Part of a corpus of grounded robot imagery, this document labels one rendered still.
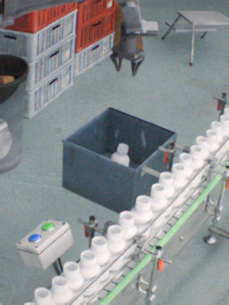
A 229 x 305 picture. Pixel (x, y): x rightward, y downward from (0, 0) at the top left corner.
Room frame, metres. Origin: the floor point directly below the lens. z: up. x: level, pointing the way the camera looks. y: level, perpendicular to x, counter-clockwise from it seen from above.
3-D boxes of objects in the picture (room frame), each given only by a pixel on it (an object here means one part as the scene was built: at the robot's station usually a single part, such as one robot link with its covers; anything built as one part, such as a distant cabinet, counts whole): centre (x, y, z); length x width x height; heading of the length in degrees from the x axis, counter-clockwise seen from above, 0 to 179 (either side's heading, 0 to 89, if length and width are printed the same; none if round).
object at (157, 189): (1.30, -0.13, 1.08); 0.06 x 0.06 x 0.17
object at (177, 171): (1.41, -0.19, 1.08); 0.06 x 0.06 x 0.17
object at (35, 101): (3.83, 0.65, 0.11); 0.61 x 0.41 x 0.22; 156
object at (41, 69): (3.83, 0.66, 0.33); 0.61 x 0.41 x 0.22; 156
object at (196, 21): (4.93, -0.69, 0.21); 0.61 x 0.47 x 0.41; 23
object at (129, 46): (1.88, -0.02, 1.33); 0.10 x 0.07 x 0.07; 60
